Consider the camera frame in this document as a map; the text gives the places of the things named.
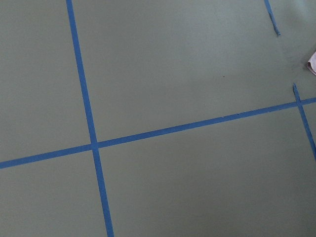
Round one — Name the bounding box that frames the pink Snoopy t-shirt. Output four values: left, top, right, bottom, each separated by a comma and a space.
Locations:
307, 52, 316, 76

